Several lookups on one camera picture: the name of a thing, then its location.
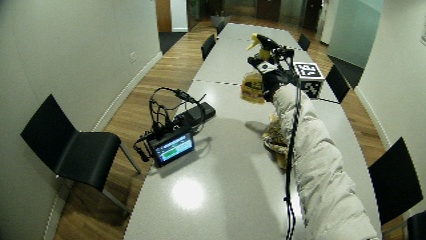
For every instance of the yellow and black toy bird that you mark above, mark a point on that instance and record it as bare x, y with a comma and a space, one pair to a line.
265, 45

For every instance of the white cube with black markers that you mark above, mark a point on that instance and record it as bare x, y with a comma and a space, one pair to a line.
309, 71

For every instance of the brown round snack packet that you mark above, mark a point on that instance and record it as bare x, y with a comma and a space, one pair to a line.
253, 87

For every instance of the frosted glass panel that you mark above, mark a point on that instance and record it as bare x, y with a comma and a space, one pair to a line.
354, 30

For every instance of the woven brown basket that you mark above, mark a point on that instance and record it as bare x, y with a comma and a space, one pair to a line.
275, 138

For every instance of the wooden door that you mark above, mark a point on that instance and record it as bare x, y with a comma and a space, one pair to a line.
162, 15

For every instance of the small monitor with lit screen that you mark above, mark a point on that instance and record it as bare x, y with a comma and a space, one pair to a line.
173, 148

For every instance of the white puffy jacket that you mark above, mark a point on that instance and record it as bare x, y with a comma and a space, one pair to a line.
326, 186

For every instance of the large black chair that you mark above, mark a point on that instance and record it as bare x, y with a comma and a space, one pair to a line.
70, 150

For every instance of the black box camera device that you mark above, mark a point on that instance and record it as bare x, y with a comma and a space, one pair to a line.
197, 113

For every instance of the white wall socket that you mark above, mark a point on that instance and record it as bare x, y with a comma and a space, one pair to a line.
132, 57

